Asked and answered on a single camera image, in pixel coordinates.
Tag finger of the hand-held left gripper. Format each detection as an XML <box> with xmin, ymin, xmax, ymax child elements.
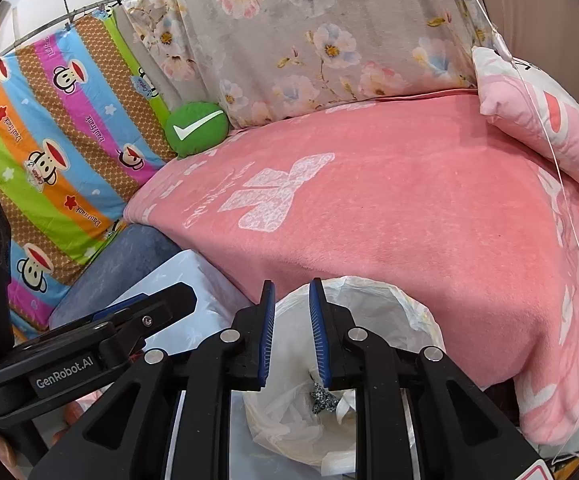
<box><xmin>92</xmin><ymin>282</ymin><xmax>198</xmax><ymax>368</ymax></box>

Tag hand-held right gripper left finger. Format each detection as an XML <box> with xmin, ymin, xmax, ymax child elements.
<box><xmin>34</xmin><ymin>280</ymin><xmax>276</xmax><ymax>480</ymax></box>

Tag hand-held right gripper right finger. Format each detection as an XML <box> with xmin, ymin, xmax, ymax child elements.
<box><xmin>308</xmin><ymin>277</ymin><xmax>545</xmax><ymax>480</ymax></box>

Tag black white patterned scrunchie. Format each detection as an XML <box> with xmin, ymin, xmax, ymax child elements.
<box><xmin>309</xmin><ymin>380</ymin><xmax>341</xmax><ymax>415</ymax></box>

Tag bin with white plastic bag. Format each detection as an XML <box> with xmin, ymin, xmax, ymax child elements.
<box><xmin>242</xmin><ymin>275</ymin><xmax>446</xmax><ymax>478</ymax></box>

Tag light blue printed cloth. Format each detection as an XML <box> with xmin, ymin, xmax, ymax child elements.
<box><xmin>50</xmin><ymin>250</ymin><xmax>260</xmax><ymax>480</ymax></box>

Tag blue-grey cushion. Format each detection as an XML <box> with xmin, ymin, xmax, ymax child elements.
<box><xmin>50</xmin><ymin>222</ymin><xmax>186</xmax><ymax>328</ymax></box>

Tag pink blanket with white print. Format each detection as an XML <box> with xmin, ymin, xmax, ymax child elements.
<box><xmin>124</xmin><ymin>87</ymin><xmax>579</xmax><ymax>448</ymax></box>

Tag colourful cartoon pillow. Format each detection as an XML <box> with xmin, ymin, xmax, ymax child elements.
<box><xmin>0</xmin><ymin>10</ymin><xmax>176</xmax><ymax>341</ymax></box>

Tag green round cushion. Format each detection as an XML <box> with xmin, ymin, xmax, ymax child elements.
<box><xmin>164</xmin><ymin>101</ymin><xmax>230</xmax><ymax>161</ymax></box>

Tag grey floral blanket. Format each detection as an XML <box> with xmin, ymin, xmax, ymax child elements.
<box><xmin>124</xmin><ymin>0</ymin><xmax>493</xmax><ymax>131</ymax></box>

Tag pink pillow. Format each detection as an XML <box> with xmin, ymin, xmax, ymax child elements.
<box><xmin>471</xmin><ymin>46</ymin><xmax>579</xmax><ymax>206</ymax></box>

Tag beige curtain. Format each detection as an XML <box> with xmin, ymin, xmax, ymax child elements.
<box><xmin>469</xmin><ymin>0</ymin><xmax>579</xmax><ymax>91</ymax></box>

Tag metal rail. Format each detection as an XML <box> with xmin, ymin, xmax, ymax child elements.
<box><xmin>0</xmin><ymin>0</ymin><xmax>126</xmax><ymax>81</ymax></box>

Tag white cable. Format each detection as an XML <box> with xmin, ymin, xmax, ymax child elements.
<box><xmin>444</xmin><ymin>0</ymin><xmax>579</xmax><ymax>466</ymax></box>

